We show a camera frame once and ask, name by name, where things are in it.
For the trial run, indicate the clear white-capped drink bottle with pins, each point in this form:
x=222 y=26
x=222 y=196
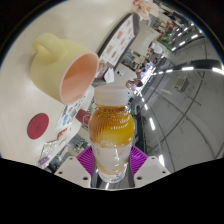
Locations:
x=111 y=133

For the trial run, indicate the ceiling strip lights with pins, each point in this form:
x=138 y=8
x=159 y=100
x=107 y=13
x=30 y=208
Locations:
x=151 y=124

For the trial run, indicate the crumpled food wrapper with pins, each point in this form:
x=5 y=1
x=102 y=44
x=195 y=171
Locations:
x=145 y=7

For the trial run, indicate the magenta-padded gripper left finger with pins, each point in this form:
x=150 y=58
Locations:
x=71 y=170

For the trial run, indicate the pale yellow mug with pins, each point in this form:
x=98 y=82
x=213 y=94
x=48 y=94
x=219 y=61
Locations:
x=56 y=68

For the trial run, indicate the flat round red coaster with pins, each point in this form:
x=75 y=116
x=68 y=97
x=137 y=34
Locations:
x=38 y=126

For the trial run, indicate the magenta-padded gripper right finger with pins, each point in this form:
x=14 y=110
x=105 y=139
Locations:
x=151 y=170

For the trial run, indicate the dark food tray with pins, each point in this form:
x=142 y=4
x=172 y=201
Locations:
x=120 y=41

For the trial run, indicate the folded white napkin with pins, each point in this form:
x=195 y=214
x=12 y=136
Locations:
x=109 y=76

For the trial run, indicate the ceiling air conditioning unit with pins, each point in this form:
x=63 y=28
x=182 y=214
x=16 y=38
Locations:
x=181 y=83

